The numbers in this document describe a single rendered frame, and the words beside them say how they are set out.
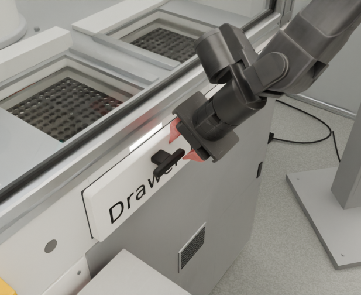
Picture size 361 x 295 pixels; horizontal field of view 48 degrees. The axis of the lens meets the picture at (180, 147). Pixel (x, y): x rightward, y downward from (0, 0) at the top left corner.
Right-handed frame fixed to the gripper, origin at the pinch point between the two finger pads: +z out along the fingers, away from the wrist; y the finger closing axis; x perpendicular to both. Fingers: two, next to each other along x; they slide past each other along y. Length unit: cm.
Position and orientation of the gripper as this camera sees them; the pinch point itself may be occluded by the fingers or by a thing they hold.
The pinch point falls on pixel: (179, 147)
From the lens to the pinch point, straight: 69.5
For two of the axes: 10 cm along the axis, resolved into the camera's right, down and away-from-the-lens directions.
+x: -6.0, 5.1, -6.2
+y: -6.4, -7.7, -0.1
